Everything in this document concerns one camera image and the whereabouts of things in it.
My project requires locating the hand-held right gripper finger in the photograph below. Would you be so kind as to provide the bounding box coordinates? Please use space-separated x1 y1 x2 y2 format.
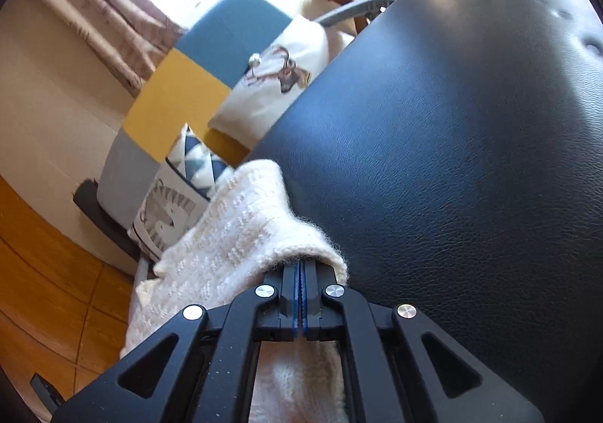
51 259 301 423
301 259 547 423

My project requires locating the cream knitted sweater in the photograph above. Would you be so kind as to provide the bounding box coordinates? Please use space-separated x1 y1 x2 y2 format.
120 159 349 423

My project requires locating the tiger print pillow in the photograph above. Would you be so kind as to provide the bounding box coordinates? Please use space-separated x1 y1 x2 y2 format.
127 122 236 264

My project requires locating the black rolled mat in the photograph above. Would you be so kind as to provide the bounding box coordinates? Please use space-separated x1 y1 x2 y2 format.
73 178 142 264

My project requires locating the cream deer print pillow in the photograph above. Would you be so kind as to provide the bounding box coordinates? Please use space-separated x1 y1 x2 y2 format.
207 15 354 146

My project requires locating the black leather padded table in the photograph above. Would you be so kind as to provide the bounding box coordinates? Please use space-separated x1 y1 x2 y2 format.
245 0 603 423

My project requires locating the grey yellow blue sofa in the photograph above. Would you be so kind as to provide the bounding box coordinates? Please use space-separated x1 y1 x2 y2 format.
96 0 406 292

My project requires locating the patterned curtain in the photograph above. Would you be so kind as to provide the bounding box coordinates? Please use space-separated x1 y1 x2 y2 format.
19 0 189 96

